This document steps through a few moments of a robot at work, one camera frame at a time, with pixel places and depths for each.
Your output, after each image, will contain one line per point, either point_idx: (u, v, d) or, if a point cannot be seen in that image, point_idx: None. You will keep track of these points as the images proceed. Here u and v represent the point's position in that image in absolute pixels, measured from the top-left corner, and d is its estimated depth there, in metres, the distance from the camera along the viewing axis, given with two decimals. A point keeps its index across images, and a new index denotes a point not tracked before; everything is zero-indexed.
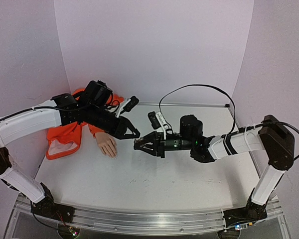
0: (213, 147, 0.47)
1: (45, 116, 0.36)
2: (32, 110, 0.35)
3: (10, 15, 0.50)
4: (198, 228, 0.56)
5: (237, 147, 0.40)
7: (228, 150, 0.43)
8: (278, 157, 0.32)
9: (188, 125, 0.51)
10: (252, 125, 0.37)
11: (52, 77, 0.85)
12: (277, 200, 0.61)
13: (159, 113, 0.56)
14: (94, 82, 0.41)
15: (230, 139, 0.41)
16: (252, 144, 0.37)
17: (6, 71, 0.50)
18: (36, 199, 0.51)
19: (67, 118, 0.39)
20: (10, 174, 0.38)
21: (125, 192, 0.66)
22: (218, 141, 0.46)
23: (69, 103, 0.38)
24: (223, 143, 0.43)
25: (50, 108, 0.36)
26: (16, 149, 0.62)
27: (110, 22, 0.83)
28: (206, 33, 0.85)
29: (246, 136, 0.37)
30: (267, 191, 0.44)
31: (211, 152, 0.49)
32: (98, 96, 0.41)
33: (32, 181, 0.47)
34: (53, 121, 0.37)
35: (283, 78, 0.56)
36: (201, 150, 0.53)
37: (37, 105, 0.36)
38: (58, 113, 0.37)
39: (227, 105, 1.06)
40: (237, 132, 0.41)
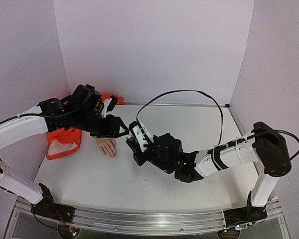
0: (200, 167, 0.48)
1: (31, 123, 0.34)
2: (18, 118, 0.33)
3: (10, 14, 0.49)
4: (198, 228, 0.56)
5: (228, 161, 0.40)
7: (217, 165, 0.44)
8: (275, 166, 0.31)
9: (166, 148, 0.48)
10: (243, 137, 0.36)
11: (52, 77, 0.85)
12: (277, 200, 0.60)
13: (138, 127, 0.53)
14: (82, 86, 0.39)
15: (221, 154, 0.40)
16: (245, 156, 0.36)
17: (6, 70, 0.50)
18: (35, 200, 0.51)
19: (53, 125, 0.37)
20: (3, 179, 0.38)
21: (125, 192, 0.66)
22: (204, 160, 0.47)
23: (54, 110, 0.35)
24: (213, 160, 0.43)
25: (35, 115, 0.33)
26: (16, 149, 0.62)
27: (110, 21, 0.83)
28: (206, 32, 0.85)
29: (239, 150, 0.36)
30: (267, 194, 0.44)
31: (199, 172, 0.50)
32: (86, 100, 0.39)
33: (27, 184, 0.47)
34: (40, 128, 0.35)
35: (283, 78, 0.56)
36: (187, 171, 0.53)
37: (24, 112, 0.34)
38: (43, 120, 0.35)
39: (227, 105, 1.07)
40: (225, 146, 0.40)
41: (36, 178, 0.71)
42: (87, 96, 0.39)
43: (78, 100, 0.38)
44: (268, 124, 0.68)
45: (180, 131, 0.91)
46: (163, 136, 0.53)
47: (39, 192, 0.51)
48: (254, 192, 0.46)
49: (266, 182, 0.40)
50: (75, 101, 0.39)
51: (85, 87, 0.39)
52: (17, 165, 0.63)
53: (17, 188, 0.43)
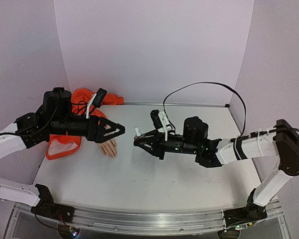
0: (222, 152, 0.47)
1: (9, 142, 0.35)
2: None
3: (10, 14, 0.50)
4: (198, 228, 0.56)
5: (248, 152, 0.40)
7: (237, 155, 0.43)
8: (290, 163, 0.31)
9: (194, 129, 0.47)
10: (266, 130, 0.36)
11: (52, 77, 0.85)
12: (277, 200, 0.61)
13: (162, 113, 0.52)
14: (49, 93, 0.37)
15: (242, 144, 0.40)
16: (264, 149, 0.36)
17: (6, 71, 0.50)
18: (33, 202, 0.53)
19: (30, 141, 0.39)
20: None
21: (125, 192, 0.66)
22: (226, 146, 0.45)
23: (30, 126, 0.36)
24: (233, 148, 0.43)
25: (11, 134, 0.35)
26: (16, 154, 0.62)
27: (110, 21, 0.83)
28: (206, 32, 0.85)
29: (259, 142, 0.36)
30: (272, 193, 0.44)
31: (219, 158, 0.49)
32: (56, 107, 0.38)
33: (21, 189, 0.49)
34: (17, 145, 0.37)
35: (283, 78, 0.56)
36: (208, 155, 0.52)
37: (1, 131, 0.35)
38: (20, 138, 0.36)
39: (227, 105, 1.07)
40: (248, 136, 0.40)
41: (36, 178, 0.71)
42: (56, 103, 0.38)
43: (48, 110, 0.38)
44: (268, 124, 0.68)
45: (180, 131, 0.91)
46: (192, 118, 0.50)
47: (36, 195, 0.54)
48: (259, 190, 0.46)
49: (273, 181, 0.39)
50: (46, 110, 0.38)
51: (52, 93, 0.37)
52: (17, 166, 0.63)
53: (13, 195, 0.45)
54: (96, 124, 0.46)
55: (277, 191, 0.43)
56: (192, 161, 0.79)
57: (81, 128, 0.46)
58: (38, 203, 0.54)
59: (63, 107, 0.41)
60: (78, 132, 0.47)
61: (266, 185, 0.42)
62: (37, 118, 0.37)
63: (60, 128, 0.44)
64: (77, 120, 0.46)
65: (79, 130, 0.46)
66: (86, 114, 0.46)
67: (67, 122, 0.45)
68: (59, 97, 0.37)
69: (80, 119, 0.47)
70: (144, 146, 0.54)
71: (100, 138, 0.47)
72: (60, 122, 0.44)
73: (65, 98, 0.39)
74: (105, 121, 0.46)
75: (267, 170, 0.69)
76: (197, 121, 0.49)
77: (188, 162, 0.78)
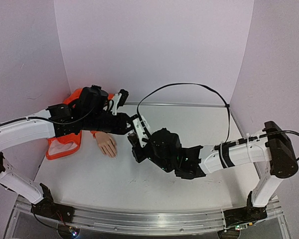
0: (206, 163, 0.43)
1: (39, 126, 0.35)
2: (27, 120, 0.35)
3: (10, 15, 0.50)
4: (198, 228, 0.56)
5: (238, 160, 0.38)
7: (224, 163, 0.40)
8: (283, 168, 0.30)
9: (162, 144, 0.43)
10: (255, 135, 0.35)
11: (52, 77, 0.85)
12: (277, 200, 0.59)
13: (137, 121, 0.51)
14: (88, 89, 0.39)
15: (230, 153, 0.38)
16: (255, 156, 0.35)
17: (6, 71, 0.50)
18: (34, 200, 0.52)
19: (61, 130, 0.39)
20: (4, 178, 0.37)
21: (125, 192, 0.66)
22: (211, 156, 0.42)
23: (64, 116, 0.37)
24: (220, 157, 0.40)
25: (44, 119, 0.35)
26: (16, 152, 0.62)
27: (110, 21, 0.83)
28: (207, 32, 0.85)
29: (250, 150, 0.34)
30: (269, 195, 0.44)
31: (203, 169, 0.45)
32: (92, 103, 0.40)
33: (29, 183, 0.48)
34: (46, 132, 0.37)
35: (283, 78, 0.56)
36: (189, 167, 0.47)
37: (32, 115, 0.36)
38: (52, 124, 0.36)
39: (227, 105, 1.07)
40: (236, 143, 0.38)
41: (36, 178, 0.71)
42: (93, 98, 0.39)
43: (85, 104, 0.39)
44: None
45: (180, 131, 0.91)
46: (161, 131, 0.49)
47: (40, 193, 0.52)
48: (256, 192, 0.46)
49: (270, 184, 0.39)
50: (83, 104, 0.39)
51: (90, 89, 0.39)
52: (17, 165, 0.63)
53: (19, 188, 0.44)
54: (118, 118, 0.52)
55: (272, 193, 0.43)
56: None
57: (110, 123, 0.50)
58: (38, 203, 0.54)
59: (98, 104, 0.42)
60: (106, 127, 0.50)
61: (262, 187, 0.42)
62: (69, 110, 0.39)
63: (90, 124, 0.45)
64: (107, 119, 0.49)
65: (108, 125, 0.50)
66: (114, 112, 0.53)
67: (98, 118, 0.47)
68: (97, 94, 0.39)
69: (110, 116, 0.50)
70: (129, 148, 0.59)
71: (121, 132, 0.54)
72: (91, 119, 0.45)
73: (102, 96, 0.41)
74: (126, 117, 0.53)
75: None
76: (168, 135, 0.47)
77: None
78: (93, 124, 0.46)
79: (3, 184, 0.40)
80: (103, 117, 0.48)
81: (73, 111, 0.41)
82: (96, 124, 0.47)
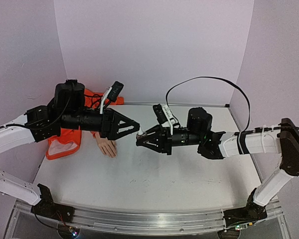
0: (224, 144, 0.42)
1: (17, 133, 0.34)
2: (4, 128, 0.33)
3: (10, 16, 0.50)
4: (198, 228, 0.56)
5: (251, 148, 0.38)
7: (240, 148, 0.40)
8: (291, 162, 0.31)
9: (197, 118, 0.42)
10: (270, 127, 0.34)
11: (52, 77, 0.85)
12: (277, 200, 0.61)
13: (166, 106, 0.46)
14: (61, 85, 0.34)
15: (245, 139, 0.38)
16: (267, 145, 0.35)
17: (6, 71, 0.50)
18: (33, 201, 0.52)
19: (40, 135, 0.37)
20: None
21: (125, 192, 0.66)
22: (230, 139, 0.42)
23: (40, 119, 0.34)
24: (236, 142, 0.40)
25: (20, 126, 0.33)
26: (15, 153, 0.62)
27: (110, 21, 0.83)
28: (207, 32, 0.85)
29: (263, 138, 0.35)
30: (274, 193, 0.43)
31: (221, 151, 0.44)
32: (68, 100, 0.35)
33: (24, 186, 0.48)
34: (27, 138, 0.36)
35: (283, 78, 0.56)
36: (210, 146, 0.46)
37: (10, 122, 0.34)
38: (29, 130, 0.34)
39: (227, 105, 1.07)
40: (252, 131, 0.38)
41: (36, 178, 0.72)
42: (68, 96, 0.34)
43: (60, 103, 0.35)
44: (267, 124, 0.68)
45: None
46: (195, 108, 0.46)
47: (38, 195, 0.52)
48: (260, 188, 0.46)
49: (276, 181, 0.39)
50: (58, 104, 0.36)
51: (64, 86, 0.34)
52: (17, 166, 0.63)
53: (12, 192, 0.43)
54: (109, 121, 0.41)
55: (277, 191, 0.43)
56: (192, 161, 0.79)
57: (95, 123, 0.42)
58: (38, 204, 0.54)
59: (76, 101, 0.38)
60: (92, 127, 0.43)
61: (267, 184, 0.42)
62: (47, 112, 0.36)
63: (73, 123, 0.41)
64: (91, 115, 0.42)
65: (93, 125, 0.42)
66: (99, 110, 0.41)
67: (81, 116, 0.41)
68: (71, 89, 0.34)
69: (96, 113, 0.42)
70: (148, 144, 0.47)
71: (113, 134, 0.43)
72: (72, 117, 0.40)
73: (77, 91, 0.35)
74: (119, 117, 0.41)
75: (267, 170, 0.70)
76: (200, 111, 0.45)
77: (187, 162, 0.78)
78: (76, 123, 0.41)
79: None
80: (87, 116, 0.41)
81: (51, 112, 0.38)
82: (80, 123, 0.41)
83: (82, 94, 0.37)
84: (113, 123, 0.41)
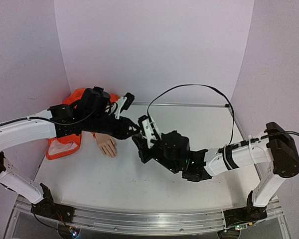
0: (211, 165, 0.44)
1: (40, 126, 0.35)
2: (28, 120, 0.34)
3: (10, 16, 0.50)
4: (198, 229, 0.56)
5: (239, 161, 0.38)
7: (228, 165, 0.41)
8: (285, 168, 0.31)
9: (174, 147, 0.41)
10: (257, 137, 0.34)
11: (51, 77, 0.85)
12: (277, 200, 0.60)
13: (147, 121, 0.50)
14: (90, 90, 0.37)
15: (232, 154, 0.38)
16: (257, 156, 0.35)
17: (6, 71, 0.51)
18: (35, 200, 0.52)
19: (62, 130, 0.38)
20: (5, 178, 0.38)
21: (125, 192, 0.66)
22: (216, 158, 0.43)
23: (65, 117, 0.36)
24: (224, 157, 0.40)
25: (46, 119, 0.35)
26: (16, 152, 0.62)
27: (110, 21, 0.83)
28: (207, 32, 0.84)
29: (252, 151, 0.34)
30: (270, 195, 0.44)
31: (208, 171, 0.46)
32: (95, 103, 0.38)
33: (29, 183, 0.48)
34: (48, 132, 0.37)
35: (283, 78, 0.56)
36: (195, 170, 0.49)
37: (32, 115, 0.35)
38: (53, 125, 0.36)
39: (227, 105, 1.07)
40: (238, 145, 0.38)
41: (36, 178, 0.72)
42: (95, 100, 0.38)
43: (87, 105, 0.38)
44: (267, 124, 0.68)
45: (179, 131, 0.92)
46: (168, 133, 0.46)
47: (40, 193, 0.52)
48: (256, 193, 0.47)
49: (271, 184, 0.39)
50: (84, 106, 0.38)
51: (92, 90, 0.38)
52: (18, 166, 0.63)
53: (18, 187, 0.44)
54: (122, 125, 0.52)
55: (273, 193, 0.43)
56: None
57: (111, 126, 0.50)
58: (38, 204, 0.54)
59: (100, 105, 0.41)
60: (107, 130, 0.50)
61: (263, 187, 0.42)
62: (71, 111, 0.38)
63: (91, 124, 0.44)
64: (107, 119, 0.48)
65: (109, 128, 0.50)
66: (117, 114, 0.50)
67: (100, 120, 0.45)
68: (99, 96, 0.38)
69: (112, 119, 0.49)
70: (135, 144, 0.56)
71: (121, 136, 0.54)
72: (92, 119, 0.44)
73: (104, 98, 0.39)
74: (128, 122, 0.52)
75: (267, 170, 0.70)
76: (177, 136, 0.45)
77: None
78: (94, 126, 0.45)
79: (2, 183, 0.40)
80: (104, 121, 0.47)
81: (74, 112, 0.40)
82: (98, 126, 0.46)
83: (107, 100, 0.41)
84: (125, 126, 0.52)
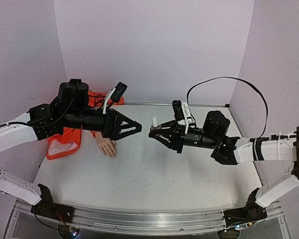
0: (239, 150, 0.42)
1: (19, 131, 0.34)
2: (7, 126, 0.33)
3: (10, 17, 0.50)
4: (198, 228, 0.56)
5: (266, 154, 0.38)
7: (255, 155, 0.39)
8: None
9: (217, 123, 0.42)
10: (287, 135, 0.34)
11: (51, 77, 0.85)
12: (277, 200, 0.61)
13: (186, 104, 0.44)
14: (65, 84, 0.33)
15: (261, 145, 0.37)
16: (283, 154, 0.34)
17: (6, 71, 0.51)
18: (33, 201, 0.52)
19: (42, 133, 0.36)
20: None
21: (126, 192, 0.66)
22: (245, 145, 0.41)
23: (43, 118, 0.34)
24: (252, 148, 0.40)
25: (23, 124, 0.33)
26: (15, 152, 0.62)
27: (110, 22, 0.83)
28: (207, 32, 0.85)
29: (279, 146, 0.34)
30: (277, 196, 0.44)
31: (236, 157, 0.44)
32: (73, 98, 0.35)
33: (24, 186, 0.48)
34: (29, 136, 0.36)
35: (283, 78, 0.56)
36: (225, 151, 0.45)
37: (12, 120, 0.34)
38: (32, 128, 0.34)
39: (227, 105, 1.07)
40: (269, 138, 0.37)
41: (36, 178, 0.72)
42: (72, 95, 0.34)
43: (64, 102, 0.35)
44: (267, 124, 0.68)
45: None
46: (213, 112, 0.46)
47: (38, 194, 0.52)
48: (265, 190, 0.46)
49: (284, 184, 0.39)
50: (62, 103, 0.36)
51: (68, 84, 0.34)
52: (17, 166, 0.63)
53: (14, 190, 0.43)
54: (112, 120, 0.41)
55: (282, 195, 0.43)
56: (192, 161, 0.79)
57: (98, 123, 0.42)
58: (38, 204, 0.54)
59: (79, 100, 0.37)
60: (96, 128, 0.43)
61: (272, 187, 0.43)
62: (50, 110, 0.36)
63: (75, 121, 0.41)
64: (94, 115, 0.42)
65: (95, 126, 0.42)
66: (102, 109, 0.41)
67: (84, 116, 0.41)
68: (74, 89, 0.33)
69: (100, 114, 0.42)
70: (160, 138, 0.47)
71: (115, 135, 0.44)
72: (75, 116, 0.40)
73: (82, 91, 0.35)
74: (121, 118, 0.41)
75: (267, 170, 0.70)
76: (219, 115, 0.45)
77: (187, 162, 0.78)
78: (79, 123, 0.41)
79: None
80: (89, 115, 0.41)
81: (54, 110, 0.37)
82: (82, 123, 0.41)
83: (86, 93, 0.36)
84: (115, 122, 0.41)
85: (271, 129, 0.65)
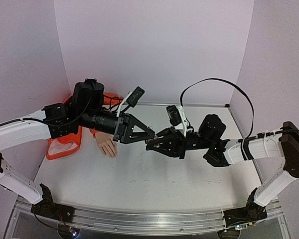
0: (229, 151, 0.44)
1: (33, 128, 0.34)
2: (21, 121, 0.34)
3: (10, 16, 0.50)
4: (198, 228, 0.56)
5: (254, 153, 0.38)
7: (244, 155, 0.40)
8: (295, 165, 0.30)
9: (214, 128, 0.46)
10: (272, 131, 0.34)
11: (51, 77, 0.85)
12: (277, 200, 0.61)
13: (181, 108, 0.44)
14: (80, 84, 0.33)
15: (249, 145, 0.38)
16: (271, 151, 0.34)
17: (6, 71, 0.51)
18: (34, 200, 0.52)
19: (57, 132, 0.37)
20: (2, 179, 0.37)
21: (125, 192, 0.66)
22: (234, 146, 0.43)
23: (58, 117, 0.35)
24: (240, 148, 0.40)
25: (38, 121, 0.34)
26: (15, 152, 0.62)
27: (110, 22, 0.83)
28: (207, 32, 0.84)
29: (265, 143, 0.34)
30: (274, 194, 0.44)
31: (226, 158, 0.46)
32: (88, 98, 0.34)
33: (28, 184, 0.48)
34: (43, 134, 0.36)
35: (283, 78, 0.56)
36: (216, 154, 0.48)
37: (27, 116, 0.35)
38: (47, 126, 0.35)
39: (227, 105, 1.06)
40: (255, 137, 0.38)
41: (36, 178, 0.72)
42: (88, 95, 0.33)
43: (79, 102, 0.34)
44: (267, 124, 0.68)
45: None
46: (211, 116, 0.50)
47: (40, 194, 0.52)
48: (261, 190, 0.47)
49: (278, 182, 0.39)
50: (77, 103, 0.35)
51: (83, 84, 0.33)
52: (17, 166, 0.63)
53: (17, 188, 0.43)
54: (123, 124, 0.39)
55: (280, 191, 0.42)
56: (192, 161, 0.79)
57: (111, 126, 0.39)
58: (38, 204, 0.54)
59: (94, 100, 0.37)
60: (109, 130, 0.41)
61: (267, 186, 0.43)
62: (65, 110, 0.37)
63: (89, 122, 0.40)
64: (108, 116, 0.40)
65: (108, 128, 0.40)
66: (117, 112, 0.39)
67: (97, 116, 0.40)
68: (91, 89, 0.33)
69: (112, 116, 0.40)
70: (159, 148, 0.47)
71: (126, 138, 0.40)
72: (89, 116, 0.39)
73: (97, 91, 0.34)
74: (135, 122, 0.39)
75: (267, 170, 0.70)
76: (217, 120, 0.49)
77: (187, 162, 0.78)
78: (92, 124, 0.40)
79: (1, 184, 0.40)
80: (103, 117, 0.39)
81: (69, 109, 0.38)
82: (95, 123, 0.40)
83: (102, 93, 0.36)
84: (127, 127, 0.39)
85: (271, 129, 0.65)
